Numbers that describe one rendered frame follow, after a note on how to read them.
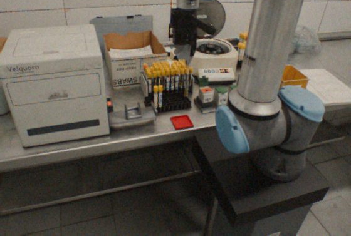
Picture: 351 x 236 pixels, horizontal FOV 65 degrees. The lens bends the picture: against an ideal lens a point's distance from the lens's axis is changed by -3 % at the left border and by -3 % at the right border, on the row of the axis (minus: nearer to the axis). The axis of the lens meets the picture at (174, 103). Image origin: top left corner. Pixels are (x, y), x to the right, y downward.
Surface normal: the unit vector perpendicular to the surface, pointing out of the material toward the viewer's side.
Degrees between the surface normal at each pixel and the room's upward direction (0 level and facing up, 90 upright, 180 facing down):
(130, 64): 91
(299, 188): 3
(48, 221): 0
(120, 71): 89
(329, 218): 0
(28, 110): 90
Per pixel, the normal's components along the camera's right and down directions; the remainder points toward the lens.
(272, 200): 0.07, -0.80
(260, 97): -0.16, 0.55
